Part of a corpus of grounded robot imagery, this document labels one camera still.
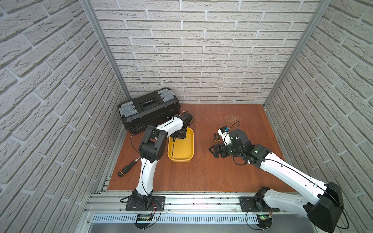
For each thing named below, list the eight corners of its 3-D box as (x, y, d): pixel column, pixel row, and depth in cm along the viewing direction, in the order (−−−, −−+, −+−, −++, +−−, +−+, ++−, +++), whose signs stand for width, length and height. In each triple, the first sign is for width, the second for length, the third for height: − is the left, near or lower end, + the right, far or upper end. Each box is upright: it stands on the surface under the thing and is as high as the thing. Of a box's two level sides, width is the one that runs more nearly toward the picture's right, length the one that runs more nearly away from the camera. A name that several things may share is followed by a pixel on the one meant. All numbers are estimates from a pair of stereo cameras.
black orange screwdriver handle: (119, 175, 85) (116, 173, 82) (135, 159, 91) (134, 157, 89) (120, 177, 84) (118, 175, 82) (137, 161, 91) (136, 159, 88)
